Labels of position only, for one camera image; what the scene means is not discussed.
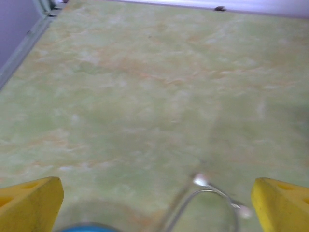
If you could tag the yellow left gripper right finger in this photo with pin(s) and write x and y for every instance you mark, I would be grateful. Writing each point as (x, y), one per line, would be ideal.
(282, 207)

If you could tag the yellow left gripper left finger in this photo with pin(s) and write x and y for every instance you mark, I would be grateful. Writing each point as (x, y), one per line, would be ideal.
(29, 205)

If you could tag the aluminium left side rail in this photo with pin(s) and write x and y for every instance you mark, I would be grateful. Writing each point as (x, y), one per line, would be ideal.
(21, 50)

